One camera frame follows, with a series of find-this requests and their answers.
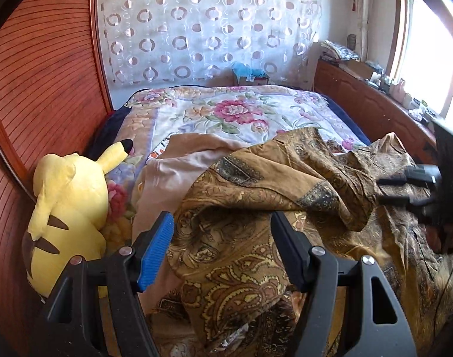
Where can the cardboard box on sideboard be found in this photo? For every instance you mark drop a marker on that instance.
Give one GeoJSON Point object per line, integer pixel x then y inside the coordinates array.
{"type": "Point", "coordinates": [358, 68]}

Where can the floral bed blanket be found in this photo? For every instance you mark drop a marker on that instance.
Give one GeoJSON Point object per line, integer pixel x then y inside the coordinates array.
{"type": "Point", "coordinates": [247, 114]}

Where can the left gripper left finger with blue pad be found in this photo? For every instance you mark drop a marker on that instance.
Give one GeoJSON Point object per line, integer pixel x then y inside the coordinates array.
{"type": "Point", "coordinates": [150, 248]}

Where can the red wooden wardrobe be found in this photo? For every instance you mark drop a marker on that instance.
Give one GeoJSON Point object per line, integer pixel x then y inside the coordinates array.
{"type": "Point", "coordinates": [53, 98]}

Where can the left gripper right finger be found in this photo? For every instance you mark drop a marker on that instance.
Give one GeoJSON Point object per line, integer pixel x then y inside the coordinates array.
{"type": "Point", "coordinates": [308, 267]}

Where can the blue box at headboard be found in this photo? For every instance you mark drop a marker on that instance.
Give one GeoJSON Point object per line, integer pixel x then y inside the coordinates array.
{"type": "Point", "coordinates": [245, 75]}

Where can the beige plain cloth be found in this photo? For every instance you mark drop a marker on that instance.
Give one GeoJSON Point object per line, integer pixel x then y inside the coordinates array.
{"type": "Point", "coordinates": [163, 182]}

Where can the wooden sideboard cabinet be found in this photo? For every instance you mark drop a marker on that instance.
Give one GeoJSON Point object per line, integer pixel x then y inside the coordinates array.
{"type": "Point", "coordinates": [373, 112]}

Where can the yellow pikachu plush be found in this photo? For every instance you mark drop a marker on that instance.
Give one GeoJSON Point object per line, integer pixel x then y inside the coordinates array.
{"type": "Point", "coordinates": [72, 204]}

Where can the window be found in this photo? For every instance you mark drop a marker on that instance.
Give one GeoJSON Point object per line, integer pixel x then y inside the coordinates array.
{"type": "Point", "coordinates": [426, 61]}

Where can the circle pattern lace curtain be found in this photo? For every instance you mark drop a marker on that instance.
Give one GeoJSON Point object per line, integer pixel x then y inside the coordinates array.
{"type": "Point", "coordinates": [155, 43]}

